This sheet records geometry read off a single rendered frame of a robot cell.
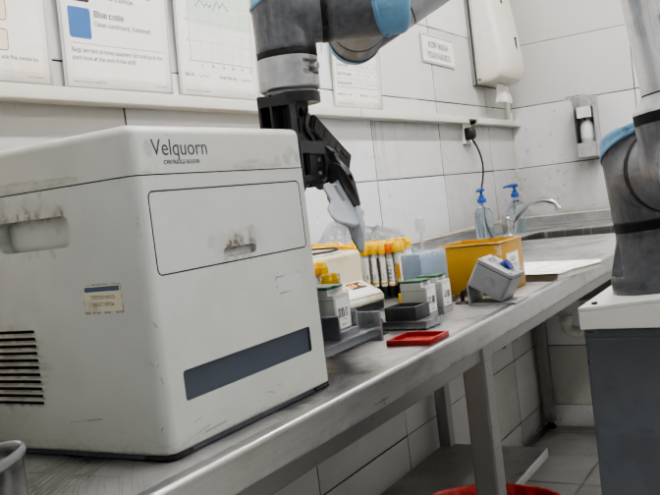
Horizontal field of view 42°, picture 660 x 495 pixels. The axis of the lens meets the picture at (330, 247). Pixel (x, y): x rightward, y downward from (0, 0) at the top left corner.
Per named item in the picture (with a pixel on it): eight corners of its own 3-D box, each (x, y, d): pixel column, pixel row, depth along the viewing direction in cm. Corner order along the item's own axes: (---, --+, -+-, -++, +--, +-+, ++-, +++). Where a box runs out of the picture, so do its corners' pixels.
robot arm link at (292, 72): (278, 67, 110) (332, 55, 106) (282, 102, 110) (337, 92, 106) (245, 63, 104) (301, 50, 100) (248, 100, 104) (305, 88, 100)
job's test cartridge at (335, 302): (338, 340, 106) (332, 290, 105) (306, 341, 108) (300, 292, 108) (354, 334, 109) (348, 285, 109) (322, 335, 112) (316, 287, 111)
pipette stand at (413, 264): (433, 308, 152) (426, 253, 152) (400, 309, 156) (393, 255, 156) (458, 300, 160) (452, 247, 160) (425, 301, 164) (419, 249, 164)
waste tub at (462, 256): (505, 295, 159) (499, 242, 159) (439, 298, 166) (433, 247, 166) (527, 284, 171) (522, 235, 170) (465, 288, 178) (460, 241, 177)
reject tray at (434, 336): (430, 345, 117) (429, 340, 117) (386, 346, 120) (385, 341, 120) (449, 336, 123) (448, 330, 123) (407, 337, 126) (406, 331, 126)
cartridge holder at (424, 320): (427, 329, 130) (424, 306, 130) (376, 331, 135) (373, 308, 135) (442, 323, 135) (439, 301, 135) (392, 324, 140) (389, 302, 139)
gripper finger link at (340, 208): (342, 256, 100) (300, 193, 102) (365, 251, 105) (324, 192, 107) (360, 241, 99) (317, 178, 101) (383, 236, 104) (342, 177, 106)
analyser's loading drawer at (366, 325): (303, 376, 96) (298, 331, 96) (255, 376, 100) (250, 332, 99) (383, 340, 114) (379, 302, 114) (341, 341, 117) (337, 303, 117)
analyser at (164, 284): (172, 464, 75) (127, 123, 73) (-29, 450, 89) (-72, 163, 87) (342, 380, 101) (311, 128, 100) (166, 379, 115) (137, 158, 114)
